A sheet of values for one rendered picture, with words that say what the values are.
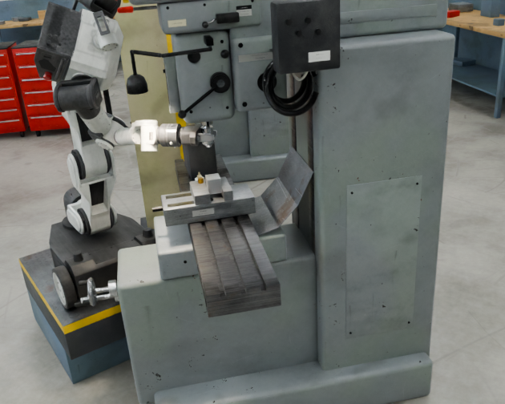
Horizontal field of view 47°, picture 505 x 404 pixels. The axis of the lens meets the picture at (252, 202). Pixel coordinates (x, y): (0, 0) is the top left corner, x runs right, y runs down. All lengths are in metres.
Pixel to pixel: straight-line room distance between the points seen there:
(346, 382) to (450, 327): 0.86
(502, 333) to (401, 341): 0.77
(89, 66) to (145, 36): 1.60
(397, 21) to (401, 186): 0.60
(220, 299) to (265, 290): 0.14
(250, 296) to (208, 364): 0.78
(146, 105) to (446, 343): 2.35
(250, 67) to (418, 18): 0.63
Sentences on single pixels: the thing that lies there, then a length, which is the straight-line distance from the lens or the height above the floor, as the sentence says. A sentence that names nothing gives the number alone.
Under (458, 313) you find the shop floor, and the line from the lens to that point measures 3.34.
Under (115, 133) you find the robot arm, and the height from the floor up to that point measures 1.22.
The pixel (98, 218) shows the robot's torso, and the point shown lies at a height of 0.71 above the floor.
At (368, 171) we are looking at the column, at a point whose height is 1.09.
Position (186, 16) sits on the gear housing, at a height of 1.68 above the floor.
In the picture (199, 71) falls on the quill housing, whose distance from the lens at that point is 2.04.
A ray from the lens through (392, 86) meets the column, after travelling 2.11.
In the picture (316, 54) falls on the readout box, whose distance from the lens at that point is 1.83.
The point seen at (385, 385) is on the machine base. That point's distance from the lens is 2.66.
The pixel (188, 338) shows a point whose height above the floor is 0.44.
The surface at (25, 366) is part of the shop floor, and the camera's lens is 3.25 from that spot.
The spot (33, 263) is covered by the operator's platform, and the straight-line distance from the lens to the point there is 3.31.
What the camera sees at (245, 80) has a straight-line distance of 2.05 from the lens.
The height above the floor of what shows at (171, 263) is 0.80.
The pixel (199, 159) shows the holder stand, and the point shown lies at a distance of 2.56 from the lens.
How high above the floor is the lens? 1.90
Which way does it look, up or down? 25 degrees down
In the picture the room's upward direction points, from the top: 4 degrees counter-clockwise
